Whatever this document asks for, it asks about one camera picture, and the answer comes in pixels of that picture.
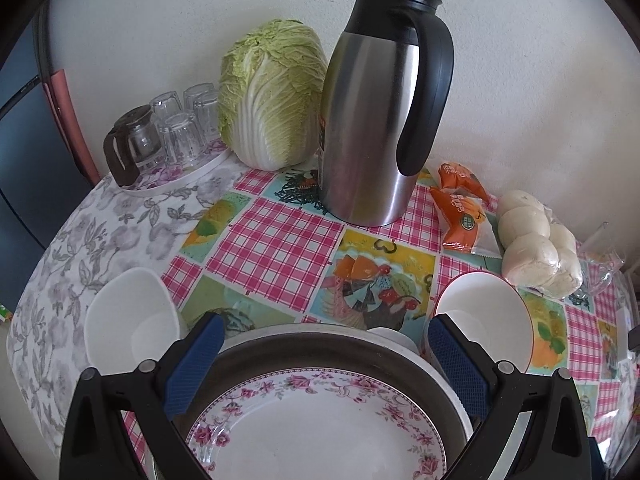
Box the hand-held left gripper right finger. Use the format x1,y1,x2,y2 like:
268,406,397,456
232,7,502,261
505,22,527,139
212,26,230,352
427,313,593,480

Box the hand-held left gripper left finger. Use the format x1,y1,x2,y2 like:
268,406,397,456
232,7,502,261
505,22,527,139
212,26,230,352
59,312,226,480

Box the large red-rimmed floral bowl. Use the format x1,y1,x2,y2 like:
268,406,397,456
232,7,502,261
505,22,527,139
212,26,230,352
425,271,535,376

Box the white square bowl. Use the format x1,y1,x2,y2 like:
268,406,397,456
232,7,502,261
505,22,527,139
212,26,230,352
84,267,188,376

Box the large stainless steel basin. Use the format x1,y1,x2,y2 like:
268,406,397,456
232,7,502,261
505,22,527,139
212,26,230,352
172,329,473,480

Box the round pink floral plate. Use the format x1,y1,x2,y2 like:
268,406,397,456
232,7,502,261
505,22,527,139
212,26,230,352
185,367,447,480

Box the bag of white steamed buns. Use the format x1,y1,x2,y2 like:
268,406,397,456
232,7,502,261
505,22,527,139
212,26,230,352
492,189,586,301

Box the pink checkered tablecloth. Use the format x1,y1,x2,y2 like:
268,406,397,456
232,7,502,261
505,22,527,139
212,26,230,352
120,157,640,466

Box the printed clear glass cup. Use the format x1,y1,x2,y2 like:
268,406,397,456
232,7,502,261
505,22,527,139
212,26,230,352
572,221,627,301

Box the white power strip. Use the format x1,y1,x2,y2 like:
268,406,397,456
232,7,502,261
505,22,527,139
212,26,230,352
614,285,636,366

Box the grey floral cloth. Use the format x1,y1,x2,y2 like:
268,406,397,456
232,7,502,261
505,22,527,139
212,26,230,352
10,160,251,441

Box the white floral tray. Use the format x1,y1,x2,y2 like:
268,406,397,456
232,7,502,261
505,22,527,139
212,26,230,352
120,146,236,197

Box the clear drinking glass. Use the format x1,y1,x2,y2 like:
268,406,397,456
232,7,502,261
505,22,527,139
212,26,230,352
192,100,223,146
182,82,218,111
160,112,203,166
150,91,183,128

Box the stainless steel thermos jug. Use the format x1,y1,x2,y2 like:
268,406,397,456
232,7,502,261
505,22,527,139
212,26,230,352
317,0,456,227

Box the pink board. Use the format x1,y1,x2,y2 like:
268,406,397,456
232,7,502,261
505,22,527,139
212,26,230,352
44,69,101,186

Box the napa cabbage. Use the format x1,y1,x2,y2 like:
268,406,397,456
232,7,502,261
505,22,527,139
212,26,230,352
217,19,328,170

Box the glass teapot brown handle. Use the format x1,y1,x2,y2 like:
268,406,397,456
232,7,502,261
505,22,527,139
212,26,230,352
103,105,163,187

